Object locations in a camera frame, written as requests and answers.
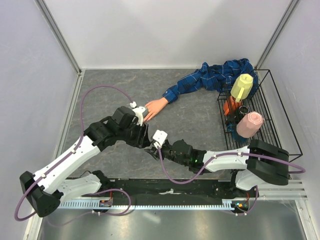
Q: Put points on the pink mug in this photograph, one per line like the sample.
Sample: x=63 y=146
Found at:
x=250 y=124

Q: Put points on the blue plaid shirt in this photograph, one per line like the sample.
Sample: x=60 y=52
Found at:
x=217 y=77

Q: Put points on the blue cup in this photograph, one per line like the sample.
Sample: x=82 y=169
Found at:
x=232 y=127

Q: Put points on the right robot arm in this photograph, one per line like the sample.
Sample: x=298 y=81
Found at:
x=251 y=165

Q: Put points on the orange cup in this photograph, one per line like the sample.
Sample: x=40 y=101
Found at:
x=230 y=105

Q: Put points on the mannequin hand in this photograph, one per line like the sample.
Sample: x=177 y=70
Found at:
x=154 y=107

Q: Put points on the black wire rack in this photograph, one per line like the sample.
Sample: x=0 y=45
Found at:
x=276 y=128

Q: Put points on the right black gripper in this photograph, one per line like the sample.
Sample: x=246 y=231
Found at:
x=152 y=151

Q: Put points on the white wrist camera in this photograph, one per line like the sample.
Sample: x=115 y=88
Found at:
x=140 y=112
x=159 y=138

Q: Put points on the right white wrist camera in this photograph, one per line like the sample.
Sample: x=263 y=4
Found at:
x=159 y=138

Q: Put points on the light blue cable duct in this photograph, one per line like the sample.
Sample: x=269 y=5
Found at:
x=154 y=202

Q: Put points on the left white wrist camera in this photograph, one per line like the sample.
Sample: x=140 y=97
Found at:
x=140 y=112

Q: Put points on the small black ring cup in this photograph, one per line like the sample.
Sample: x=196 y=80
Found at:
x=244 y=110

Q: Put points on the yellow mug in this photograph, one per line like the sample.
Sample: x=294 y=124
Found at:
x=242 y=87

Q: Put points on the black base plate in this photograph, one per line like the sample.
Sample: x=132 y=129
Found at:
x=199 y=188

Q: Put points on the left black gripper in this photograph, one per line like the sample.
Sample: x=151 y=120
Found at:
x=142 y=140

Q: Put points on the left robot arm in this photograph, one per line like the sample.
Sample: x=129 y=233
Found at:
x=50 y=186

